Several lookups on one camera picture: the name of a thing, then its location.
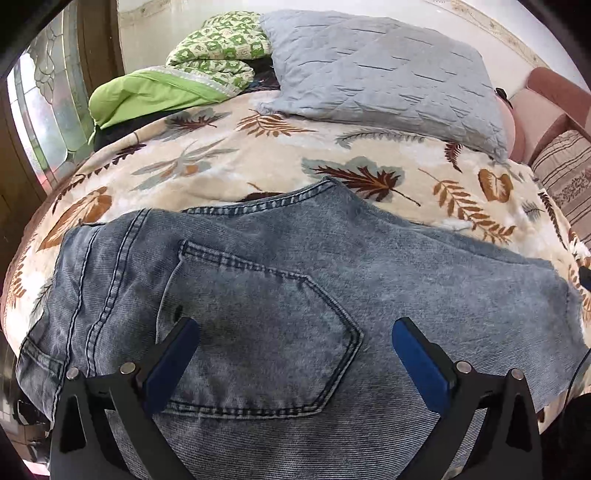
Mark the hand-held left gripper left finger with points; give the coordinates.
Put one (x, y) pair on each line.
(171, 364)

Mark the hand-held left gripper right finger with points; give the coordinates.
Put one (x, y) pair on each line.
(418, 364)

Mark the blue denim pants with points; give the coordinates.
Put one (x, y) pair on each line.
(277, 277)

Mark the striped cushion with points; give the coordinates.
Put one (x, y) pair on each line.
(568, 175)

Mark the leaf print blanket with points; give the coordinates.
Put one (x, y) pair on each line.
(277, 147)

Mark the pink sofa armrest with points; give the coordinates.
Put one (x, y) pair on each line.
(515, 129)

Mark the lime green cloth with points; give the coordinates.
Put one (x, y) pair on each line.
(138, 97)

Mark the small black object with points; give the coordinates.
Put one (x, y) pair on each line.
(501, 94)

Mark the grey quilted pillow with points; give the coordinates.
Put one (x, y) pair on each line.
(369, 78)

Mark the wooden door with stained glass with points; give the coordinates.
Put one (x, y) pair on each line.
(46, 92)

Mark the dark cloth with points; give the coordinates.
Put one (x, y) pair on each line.
(263, 76)

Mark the green white patterned quilt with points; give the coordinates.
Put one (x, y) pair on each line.
(217, 41)

